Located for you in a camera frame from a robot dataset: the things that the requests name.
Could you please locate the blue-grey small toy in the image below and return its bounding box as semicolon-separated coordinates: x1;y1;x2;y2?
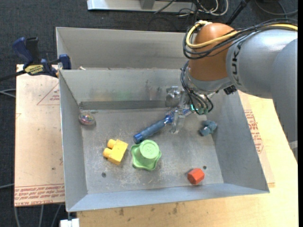
199;120;218;137

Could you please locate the grey metal bin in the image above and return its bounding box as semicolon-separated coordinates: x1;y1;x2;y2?
55;26;270;212

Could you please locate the green plastic cup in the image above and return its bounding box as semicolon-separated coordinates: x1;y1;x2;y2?
131;139;162;171

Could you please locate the red faceted block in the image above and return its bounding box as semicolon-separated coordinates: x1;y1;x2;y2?
187;167;205;185

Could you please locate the yellow toy brick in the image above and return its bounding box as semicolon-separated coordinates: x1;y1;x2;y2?
102;139;129;166

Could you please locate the clear glass ball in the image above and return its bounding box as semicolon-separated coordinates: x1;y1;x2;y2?
78;112;97;126

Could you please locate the brown cardboard board, red print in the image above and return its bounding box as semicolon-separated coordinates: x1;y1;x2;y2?
14;64;276;207

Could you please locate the blue handled tool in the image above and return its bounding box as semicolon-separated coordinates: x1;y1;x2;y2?
133;108;193;144

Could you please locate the black cylinder on white bracket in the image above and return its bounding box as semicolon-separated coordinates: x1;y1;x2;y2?
223;85;238;96

